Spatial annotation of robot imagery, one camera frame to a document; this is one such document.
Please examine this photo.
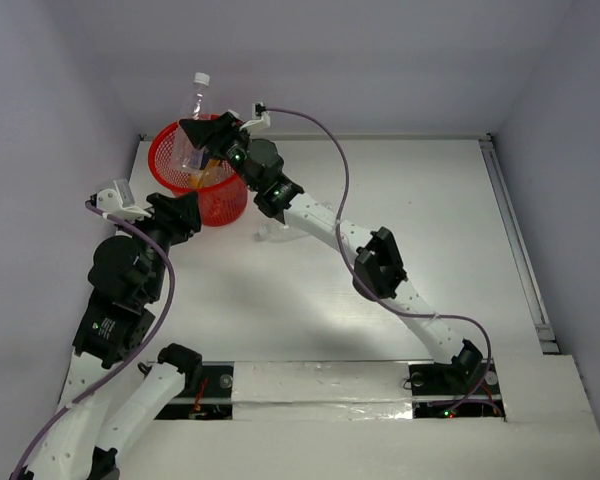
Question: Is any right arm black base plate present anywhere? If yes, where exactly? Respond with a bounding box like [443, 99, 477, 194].
[402, 363, 505, 419]

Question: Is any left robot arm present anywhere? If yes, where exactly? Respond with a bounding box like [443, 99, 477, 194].
[11, 188, 203, 479]

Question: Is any aluminium rail right edge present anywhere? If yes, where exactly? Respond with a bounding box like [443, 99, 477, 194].
[478, 134, 562, 355]

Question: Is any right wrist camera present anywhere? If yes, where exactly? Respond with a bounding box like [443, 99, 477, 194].
[240, 102, 271, 135]

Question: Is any red mesh plastic bin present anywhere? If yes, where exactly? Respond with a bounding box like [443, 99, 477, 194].
[148, 122, 248, 227]

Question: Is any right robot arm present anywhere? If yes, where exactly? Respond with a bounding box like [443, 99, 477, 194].
[179, 112, 492, 397]

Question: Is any clear bottle white cap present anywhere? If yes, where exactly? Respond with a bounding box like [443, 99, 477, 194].
[171, 72, 213, 173]
[253, 219, 311, 243]

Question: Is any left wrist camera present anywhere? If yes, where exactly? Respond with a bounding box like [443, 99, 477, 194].
[93, 178, 150, 222]

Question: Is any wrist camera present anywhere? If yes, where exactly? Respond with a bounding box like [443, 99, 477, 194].
[240, 102, 271, 135]
[93, 178, 150, 222]

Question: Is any orange bottle dark blue label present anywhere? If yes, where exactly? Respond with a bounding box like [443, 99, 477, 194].
[189, 159, 228, 189]

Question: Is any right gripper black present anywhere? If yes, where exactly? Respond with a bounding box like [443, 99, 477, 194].
[181, 110, 260, 192]

